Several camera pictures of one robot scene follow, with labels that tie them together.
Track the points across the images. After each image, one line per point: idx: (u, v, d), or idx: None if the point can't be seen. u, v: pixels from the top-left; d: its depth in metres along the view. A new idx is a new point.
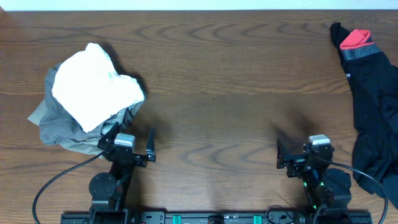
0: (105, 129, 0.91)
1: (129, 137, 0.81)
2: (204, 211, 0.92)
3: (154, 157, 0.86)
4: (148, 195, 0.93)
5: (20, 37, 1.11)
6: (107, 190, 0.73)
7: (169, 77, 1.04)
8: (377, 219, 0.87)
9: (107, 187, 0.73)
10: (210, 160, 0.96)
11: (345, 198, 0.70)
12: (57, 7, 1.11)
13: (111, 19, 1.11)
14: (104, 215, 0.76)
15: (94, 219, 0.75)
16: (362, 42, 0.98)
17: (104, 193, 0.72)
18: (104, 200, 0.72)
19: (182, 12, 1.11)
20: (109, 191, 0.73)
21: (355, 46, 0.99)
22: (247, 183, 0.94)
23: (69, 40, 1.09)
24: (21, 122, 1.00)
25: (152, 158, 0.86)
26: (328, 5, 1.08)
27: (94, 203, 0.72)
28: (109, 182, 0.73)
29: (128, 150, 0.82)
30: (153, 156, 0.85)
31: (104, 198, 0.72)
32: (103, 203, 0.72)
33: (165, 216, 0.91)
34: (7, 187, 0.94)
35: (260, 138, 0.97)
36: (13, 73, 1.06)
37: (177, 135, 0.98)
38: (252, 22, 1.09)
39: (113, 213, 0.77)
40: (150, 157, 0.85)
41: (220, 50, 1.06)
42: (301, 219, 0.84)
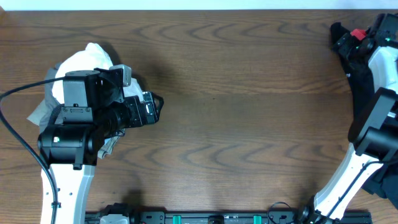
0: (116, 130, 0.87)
1: (127, 68, 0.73)
2: (204, 211, 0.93)
3: (155, 115, 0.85)
4: (149, 195, 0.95)
5: (19, 37, 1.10)
6: (87, 73, 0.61)
7: (169, 76, 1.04)
8: (377, 219, 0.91)
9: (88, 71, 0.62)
10: (211, 160, 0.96)
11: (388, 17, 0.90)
12: (56, 7, 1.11)
13: (111, 19, 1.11)
14: (62, 130, 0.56)
15: (48, 127, 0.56)
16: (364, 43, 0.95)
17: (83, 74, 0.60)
18: (80, 78, 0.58)
19: (182, 12, 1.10)
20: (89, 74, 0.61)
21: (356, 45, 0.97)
22: (247, 183, 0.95)
23: (69, 40, 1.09)
24: (21, 122, 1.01)
25: (160, 110, 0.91)
26: (329, 5, 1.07)
27: (65, 79, 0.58)
28: (91, 71, 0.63)
29: (118, 74, 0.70)
30: (154, 114, 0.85)
31: (81, 77, 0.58)
32: (76, 79, 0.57)
33: (165, 216, 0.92)
34: (7, 187, 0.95)
35: (260, 137, 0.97)
36: (13, 73, 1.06)
37: (177, 135, 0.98)
38: (252, 21, 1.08)
39: (76, 128, 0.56)
40: (148, 112, 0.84)
41: (220, 50, 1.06)
42: (304, 213, 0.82)
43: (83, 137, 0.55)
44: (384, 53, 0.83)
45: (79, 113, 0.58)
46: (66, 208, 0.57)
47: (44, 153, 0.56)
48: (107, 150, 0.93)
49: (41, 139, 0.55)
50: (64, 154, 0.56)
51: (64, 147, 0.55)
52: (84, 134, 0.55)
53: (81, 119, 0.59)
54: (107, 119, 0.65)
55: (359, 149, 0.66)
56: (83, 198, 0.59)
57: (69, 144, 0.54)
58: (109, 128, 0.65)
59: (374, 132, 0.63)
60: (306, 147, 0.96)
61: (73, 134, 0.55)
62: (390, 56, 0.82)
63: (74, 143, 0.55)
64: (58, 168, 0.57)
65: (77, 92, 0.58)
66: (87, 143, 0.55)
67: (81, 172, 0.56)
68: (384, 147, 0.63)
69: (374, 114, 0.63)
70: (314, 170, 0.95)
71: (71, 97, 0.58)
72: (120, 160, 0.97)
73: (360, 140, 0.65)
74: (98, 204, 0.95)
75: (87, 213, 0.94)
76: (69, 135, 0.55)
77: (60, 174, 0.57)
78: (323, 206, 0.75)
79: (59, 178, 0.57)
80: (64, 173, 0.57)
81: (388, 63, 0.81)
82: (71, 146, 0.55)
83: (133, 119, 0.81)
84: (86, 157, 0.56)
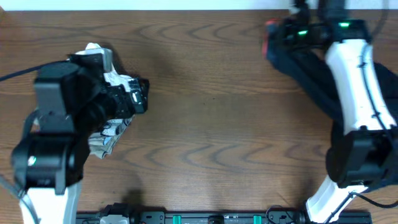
0: (109, 129, 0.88)
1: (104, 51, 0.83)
2: (204, 211, 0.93)
3: (143, 103, 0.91)
4: (148, 195, 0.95)
5: (19, 37, 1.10)
6: (63, 70, 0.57)
7: (169, 77, 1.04)
8: (377, 219, 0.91)
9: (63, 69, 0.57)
10: (211, 160, 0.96)
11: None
12: (56, 7, 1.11)
13: (111, 19, 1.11)
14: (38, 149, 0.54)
15: (22, 147, 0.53)
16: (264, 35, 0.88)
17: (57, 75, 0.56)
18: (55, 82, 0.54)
19: (181, 12, 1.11)
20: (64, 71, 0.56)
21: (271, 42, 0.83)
22: (247, 183, 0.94)
23: (69, 40, 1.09)
24: (20, 122, 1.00)
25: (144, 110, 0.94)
26: None
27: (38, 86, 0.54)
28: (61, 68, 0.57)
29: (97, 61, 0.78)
30: (142, 103, 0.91)
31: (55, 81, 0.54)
32: (49, 86, 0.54)
33: (165, 216, 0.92)
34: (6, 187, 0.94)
35: (260, 137, 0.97)
36: (13, 73, 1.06)
37: (177, 135, 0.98)
38: (252, 21, 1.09)
39: (52, 145, 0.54)
40: (139, 103, 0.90)
41: (220, 50, 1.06)
42: (301, 219, 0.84)
43: (61, 156, 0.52)
44: (341, 54, 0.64)
45: (58, 122, 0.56)
46: None
47: (19, 178, 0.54)
48: (108, 150, 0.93)
49: (15, 162, 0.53)
50: (43, 176, 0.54)
51: (42, 170, 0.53)
52: (63, 152, 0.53)
53: (58, 128, 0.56)
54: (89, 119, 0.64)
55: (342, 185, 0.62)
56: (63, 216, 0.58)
57: (48, 165, 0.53)
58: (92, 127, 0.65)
59: (353, 170, 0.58)
60: (306, 147, 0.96)
61: (50, 152, 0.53)
62: (351, 58, 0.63)
63: (52, 162, 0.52)
64: (37, 198, 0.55)
65: (51, 98, 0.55)
66: (68, 160, 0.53)
67: (63, 197, 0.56)
68: (366, 178, 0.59)
69: (352, 159, 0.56)
70: (314, 170, 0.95)
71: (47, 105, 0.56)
72: (120, 160, 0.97)
73: (342, 180, 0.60)
74: (98, 204, 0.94)
75: (86, 213, 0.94)
76: (46, 154, 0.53)
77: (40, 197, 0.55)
78: (316, 218, 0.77)
79: (39, 208, 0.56)
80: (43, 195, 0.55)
81: (339, 69, 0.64)
82: (50, 163, 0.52)
83: (120, 111, 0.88)
84: (68, 177, 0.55)
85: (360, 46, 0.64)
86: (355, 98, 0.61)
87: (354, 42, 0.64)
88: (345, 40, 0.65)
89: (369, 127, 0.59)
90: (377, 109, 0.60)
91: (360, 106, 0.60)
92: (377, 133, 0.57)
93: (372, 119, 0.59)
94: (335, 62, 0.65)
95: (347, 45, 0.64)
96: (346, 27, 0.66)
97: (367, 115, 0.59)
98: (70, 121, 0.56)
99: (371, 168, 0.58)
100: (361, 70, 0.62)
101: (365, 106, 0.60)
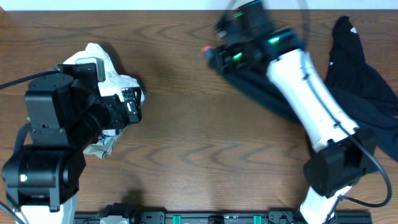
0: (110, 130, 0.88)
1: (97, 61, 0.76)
2: (204, 211, 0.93)
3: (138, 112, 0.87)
4: (148, 195, 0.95)
5: (19, 37, 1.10)
6: (56, 84, 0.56)
7: (169, 77, 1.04)
8: (377, 219, 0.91)
9: (56, 82, 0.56)
10: (211, 160, 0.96)
11: (259, 5, 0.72)
12: (56, 7, 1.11)
13: (111, 19, 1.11)
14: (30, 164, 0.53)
15: (12, 165, 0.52)
16: None
17: (50, 89, 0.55)
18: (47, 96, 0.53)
19: (181, 12, 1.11)
20: (58, 85, 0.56)
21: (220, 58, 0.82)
22: (247, 183, 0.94)
23: (69, 40, 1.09)
24: (21, 122, 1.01)
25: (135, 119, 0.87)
26: (328, 5, 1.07)
27: (28, 101, 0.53)
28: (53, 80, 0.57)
29: (91, 70, 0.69)
30: (137, 112, 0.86)
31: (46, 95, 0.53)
32: (41, 100, 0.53)
33: (165, 216, 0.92)
34: None
35: (260, 138, 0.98)
36: (13, 73, 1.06)
37: (177, 135, 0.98)
38: None
39: (46, 161, 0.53)
40: (133, 112, 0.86)
41: None
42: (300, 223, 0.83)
43: (55, 170, 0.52)
44: (280, 76, 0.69)
45: (51, 135, 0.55)
46: None
47: (12, 196, 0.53)
48: (107, 150, 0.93)
49: (7, 180, 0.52)
50: (37, 192, 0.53)
51: (36, 185, 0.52)
52: (56, 166, 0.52)
53: (53, 142, 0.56)
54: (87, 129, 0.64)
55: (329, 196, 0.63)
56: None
57: (42, 179, 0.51)
58: (89, 139, 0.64)
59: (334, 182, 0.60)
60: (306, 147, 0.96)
61: (43, 167, 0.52)
62: (293, 75, 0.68)
63: (45, 177, 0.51)
64: (32, 211, 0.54)
65: (45, 111, 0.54)
66: (62, 174, 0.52)
67: (60, 212, 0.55)
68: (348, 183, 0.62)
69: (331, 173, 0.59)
70: None
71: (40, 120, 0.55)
72: (120, 161, 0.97)
73: (327, 192, 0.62)
74: (98, 204, 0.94)
75: (86, 212, 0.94)
76: (39, 170, 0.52)
77: (33, 213, 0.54)
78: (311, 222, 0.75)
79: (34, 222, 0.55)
80: (38, 210, 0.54)
81: (288, 89, 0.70)
82: (43, 180, 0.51)
83: (114, 121, 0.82)
84: (63, 193, 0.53)
85: (298, 58, 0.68)
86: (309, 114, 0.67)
87: (288, 54, 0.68)
88: (282, 56, 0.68)
89: (336, 139, 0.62)
90: (336, 117, 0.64)
91: (319, 119, 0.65)
92: (342, 142, 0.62)
93: (336, 129, 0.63)
94: (282, 85, 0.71)
95: (283, 62, 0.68)
96: (274, 42, 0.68)
97: (329, 126, 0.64)
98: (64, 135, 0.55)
99: (350, 173, 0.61)
100: (306, 82, 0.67)
101: (323, 119, 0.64)
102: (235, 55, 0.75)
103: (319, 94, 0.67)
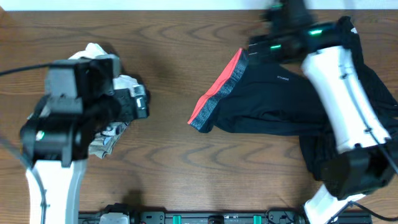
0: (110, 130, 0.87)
1: (114, 57, 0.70)
2: (204, 211, 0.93)
3: (146, 109, 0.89)
4: (148, 195, 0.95)
5: (19, 37, 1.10)
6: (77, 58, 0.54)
7: (169, 77, 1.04)
8: (377, 219, 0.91)
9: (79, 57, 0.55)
10: (211, 160, 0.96)
11: None
12: (57, 7, 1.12)
13: (111, 19, 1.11)
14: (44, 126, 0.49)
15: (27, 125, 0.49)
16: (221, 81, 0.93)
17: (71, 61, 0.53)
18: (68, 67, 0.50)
19: (181, 12, 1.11)
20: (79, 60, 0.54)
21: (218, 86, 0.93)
22: (247, 183, 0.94)
23: (69, 40, 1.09)
24: (21, 122, 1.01)
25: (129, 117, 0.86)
26: (328, 5, 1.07)
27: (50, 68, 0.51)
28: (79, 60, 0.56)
29: (108, 63, 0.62)
30: (146, 108, 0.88)
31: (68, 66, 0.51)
32: (61, 69, 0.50)
33: (165, 216, 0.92)
34: (6, 187, 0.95)
35: (260, 137, 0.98)
36: (13, 73, 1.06)
37: (177, 135, 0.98)
38: (252, 21, 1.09)
39: (59, 124, 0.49)
40: (142, 108, 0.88)
41: (220, 50, 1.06)
42: (301, 221, 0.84)
43: (69, 133, 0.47)
44: (317, 69, 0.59)
45: (67, 104, 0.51)
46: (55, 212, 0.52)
47: (26, 150, 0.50)
48: (107, 150, 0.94)
49: (23, 136, 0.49)
50: (50, 152, 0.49)
51: (48, 146, 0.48)
52: (70, 129, 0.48)
53: (68, 111, 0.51)
54: (104, 109, 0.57)
55: (341, 196, 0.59)
56: (74, 196, 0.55)
57: (55, 140, 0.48)
58: (102, 122, 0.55)
59: (352, 185, 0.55)
60: None
61: (58, 129, 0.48)
62: (327, 71, 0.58)
63: (59, 139, 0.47)
64: (45, 168, 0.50)
65: (63, 79, 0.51)
66: (75, 137, 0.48)
67: (70, 169, 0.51)
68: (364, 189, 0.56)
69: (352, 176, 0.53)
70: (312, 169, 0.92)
71: (58, 87, 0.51)
72: (120, 161, 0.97)
73: (341, 193, 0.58)
74: (98, 204, 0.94)
75: (86, 213, 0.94)
76: (51, 133, 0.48)
77: (47, 175, 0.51)
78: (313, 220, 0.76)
79: (46, 180, 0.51)
80: (52, 172, 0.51)
81: (321, 84, 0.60)
82: (56, 142, 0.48)
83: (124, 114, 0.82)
84: (74, 154, 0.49)
85: (338, 55, 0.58)
86: (341, 115, 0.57)
87: (329, 49, 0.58)
88: (322, 50, 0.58)
89: (364, 144, 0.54)
90: (369, 123, 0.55)
91: (349, 121, 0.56)
92: (372, 149, 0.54)
93: (367, 135, 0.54)
94: (314, 78, 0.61)
95: (324, 56, 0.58)
96: (316, 35, 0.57)
97: (360, 130, 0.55)
98: (79, 106, 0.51)
99: (369, 179, 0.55)
100: (346, 83, 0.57)
101: (352, 123, 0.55)
102: (275, 45, 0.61)
103: (356, 97, 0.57)
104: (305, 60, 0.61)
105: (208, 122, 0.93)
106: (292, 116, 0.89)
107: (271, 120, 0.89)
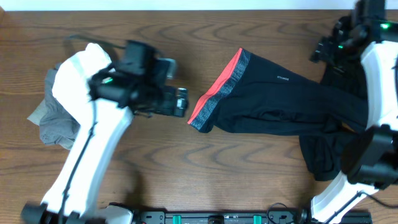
0: None
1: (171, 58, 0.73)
2: (204, 211, 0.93)
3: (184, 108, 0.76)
4: (148, 195, 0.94)
5: (19, 37, 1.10)
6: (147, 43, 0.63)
7: None
8: (377, 218, 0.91)
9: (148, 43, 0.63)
10: (211, 160, 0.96)
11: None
12: (57, 7, 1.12)
13: (111, 19, 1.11)
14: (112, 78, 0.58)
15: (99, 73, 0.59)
16: (220, 82, 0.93)
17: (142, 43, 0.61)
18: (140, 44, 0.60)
19: (181, 12, 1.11)
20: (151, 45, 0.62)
21: (217, 86, 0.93)
22: (247, 183, 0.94)
23: (69, 40, 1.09)
24: (21, 122, 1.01)
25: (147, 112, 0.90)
26: (328, 5, 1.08)
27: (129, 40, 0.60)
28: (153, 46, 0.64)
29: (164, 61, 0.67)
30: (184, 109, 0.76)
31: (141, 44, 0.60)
32: (137, 45, 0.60)
33: (165, 216, 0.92)
34: (6, 187, 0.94)
35: (260, 138, 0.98)
36: (13, 73, 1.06)
37: (177, 135, 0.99)
38: (252, 21, 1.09)
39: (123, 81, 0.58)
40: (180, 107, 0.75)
41: (220, 50, 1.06)
42: (303, 214, 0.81)
43: (129, 88, 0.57)
44: (376, 53, 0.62)
45: (132, 68, 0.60)
46: (97, 143, 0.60)
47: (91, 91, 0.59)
48: None
49: (94, 78, 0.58)
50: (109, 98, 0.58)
51: (109, 92, 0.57)
52: (132, 85, 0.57)
53: (130, 74, 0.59)
54: (153, 94, 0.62)
55: (353, 180, 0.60)
56: (114, 138, 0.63)
57: (115, 89, 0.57)
58: (148, 102, 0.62)
59: (367, 167, 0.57)
60: None
61: (120, 83, 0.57)
62: (386, 60, 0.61)
63: (118, 90, 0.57)
64: (103, 105, 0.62)
65: (133, 51, 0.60)
66: (132, 93, 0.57)
67: (120, 112, 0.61)
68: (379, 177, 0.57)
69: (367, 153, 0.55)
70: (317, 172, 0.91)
71: (130, 57, 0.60)
72: (121, 161, 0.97)
73: (354, 174, 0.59)
74: (97, 204, 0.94)
75: None
76: (115, 85, 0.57)
77: (103, 111, 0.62)
78: (319, 214, 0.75)
79: (101, 113, 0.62)
80: (107, 110, 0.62)
81: (373, 70, 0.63)
82: (115, 94, 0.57)
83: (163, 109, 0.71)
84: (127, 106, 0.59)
85: None
86: (382, 97, 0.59)
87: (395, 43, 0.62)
88: (384, 41, 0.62)
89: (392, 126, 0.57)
90: None
91: (388, 105, 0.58)
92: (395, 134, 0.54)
93: None
94: (370, 65, 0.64)
95: (386, 46, 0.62)
96: (385, 28, 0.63)
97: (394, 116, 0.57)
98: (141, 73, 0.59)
99: (385, 168, 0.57)
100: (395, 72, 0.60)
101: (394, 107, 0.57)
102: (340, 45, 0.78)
103: None
104: (368, 47, 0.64)
105: (207, 122, 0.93)
106: (292, 116, 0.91)
107: (271, 120, 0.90)
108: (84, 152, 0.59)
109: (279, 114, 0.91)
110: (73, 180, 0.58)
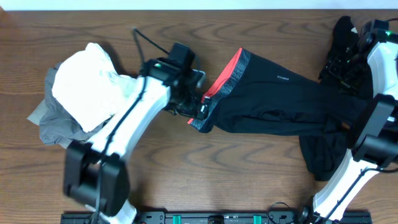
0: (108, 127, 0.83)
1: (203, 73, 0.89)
2: (204, 211, 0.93)
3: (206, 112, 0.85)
4: (149, 195, 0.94)
5: (19, 37, 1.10)
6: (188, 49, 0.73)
7: None
8: (377, 219, 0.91)
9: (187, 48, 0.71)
10: (211, 160, 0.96)
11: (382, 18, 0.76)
12: (57, 7, 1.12)
13: (111, 19, 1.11)
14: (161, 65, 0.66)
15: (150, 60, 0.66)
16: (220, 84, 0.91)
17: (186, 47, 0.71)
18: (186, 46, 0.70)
19: (181, 12, 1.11)
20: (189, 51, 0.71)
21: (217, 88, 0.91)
22: (247, 183, 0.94)
23: (69, 40, 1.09)
24: (20, 122, 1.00)
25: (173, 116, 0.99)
26: (328, 5, 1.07)
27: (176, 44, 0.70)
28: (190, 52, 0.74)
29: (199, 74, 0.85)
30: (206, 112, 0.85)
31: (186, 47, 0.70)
32: (183, 47, 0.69)
33: (165, 216, 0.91)
34: (6, 187, 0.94)
35: (260, 138, 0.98)
36: (13, 73, 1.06)
37: (177, 135, 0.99)
38: (252, 21, 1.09)
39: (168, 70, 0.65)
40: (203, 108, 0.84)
41: (220, 50, 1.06)
42: (303, 213, 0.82)
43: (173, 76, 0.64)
44: (381, 50, 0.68)
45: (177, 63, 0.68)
46: (143, 107, 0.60)
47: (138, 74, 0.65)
48: None
49: (145, 63, 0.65)
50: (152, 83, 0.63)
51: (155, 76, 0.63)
52: (176, 76, 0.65)
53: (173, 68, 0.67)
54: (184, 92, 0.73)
55: (356, 154, 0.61)
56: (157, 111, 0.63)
57: (161, 74, 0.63)
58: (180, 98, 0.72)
59: (372, 139, 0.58)
60: None
61: (166, 71, 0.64)
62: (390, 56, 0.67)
63: (163, 76, 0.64)
64: (153, 83, 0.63)
65: (179, 51, 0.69)
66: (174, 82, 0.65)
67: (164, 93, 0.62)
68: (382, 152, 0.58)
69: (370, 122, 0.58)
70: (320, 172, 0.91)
71: (173, 54, 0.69)
72: None
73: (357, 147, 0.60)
74: None
75: None
76: (163, 71, 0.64)
77: (153, 88, 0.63)
78: (322, 207, 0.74)
79: (151, 86, 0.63)
80: (156, 88, 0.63)
81: (378, 65, 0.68)
82: (161, 78, 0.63)
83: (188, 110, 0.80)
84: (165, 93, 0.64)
85: None
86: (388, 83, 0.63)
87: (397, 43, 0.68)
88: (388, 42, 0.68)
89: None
90: None
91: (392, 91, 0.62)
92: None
93: None
94: (375, 61, 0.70)
95: (390, 46, 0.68)
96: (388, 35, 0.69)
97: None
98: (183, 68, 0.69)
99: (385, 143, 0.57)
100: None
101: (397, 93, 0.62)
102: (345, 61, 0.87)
103: None
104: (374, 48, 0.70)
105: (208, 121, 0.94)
106: (292, 116, 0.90)
107: (270, 120, 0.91)
108: (130, 111, 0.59)
109: (279, 114, 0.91)
110: (120, 126, 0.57)
